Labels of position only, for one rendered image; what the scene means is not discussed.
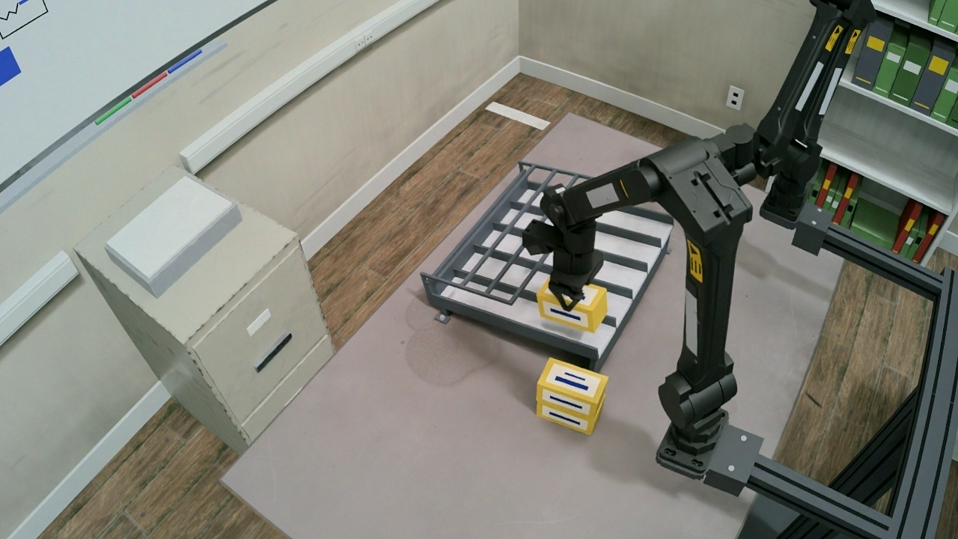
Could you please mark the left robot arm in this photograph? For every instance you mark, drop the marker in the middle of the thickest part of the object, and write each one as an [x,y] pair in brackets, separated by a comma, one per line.
[689,181]

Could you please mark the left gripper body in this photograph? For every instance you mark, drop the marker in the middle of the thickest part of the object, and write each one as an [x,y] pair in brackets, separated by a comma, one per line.
[582,272]

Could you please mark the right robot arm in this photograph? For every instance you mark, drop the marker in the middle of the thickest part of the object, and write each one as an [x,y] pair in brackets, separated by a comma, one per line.
[798,110]

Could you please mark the dark grey front panel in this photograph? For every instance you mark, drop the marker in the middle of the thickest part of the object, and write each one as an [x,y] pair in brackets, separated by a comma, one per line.
[437,287]

